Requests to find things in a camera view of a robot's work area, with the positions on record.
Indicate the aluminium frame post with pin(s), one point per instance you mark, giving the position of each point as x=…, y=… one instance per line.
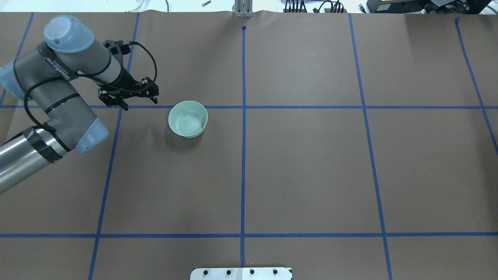
x=243, y=9

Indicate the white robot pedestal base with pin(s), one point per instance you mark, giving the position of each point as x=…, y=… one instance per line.
x=242, y=273

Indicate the mint green bowl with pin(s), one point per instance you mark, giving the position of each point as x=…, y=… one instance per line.
x=188, y=119

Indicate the black laptop computer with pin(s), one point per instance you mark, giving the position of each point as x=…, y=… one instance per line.
x=426, y=6

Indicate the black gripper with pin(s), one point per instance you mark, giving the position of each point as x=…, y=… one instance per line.
x=127, y=80

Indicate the black power strip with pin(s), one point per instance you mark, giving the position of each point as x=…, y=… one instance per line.
x=313, y=6

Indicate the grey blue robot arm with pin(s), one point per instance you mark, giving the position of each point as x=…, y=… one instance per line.
x=62, y=120

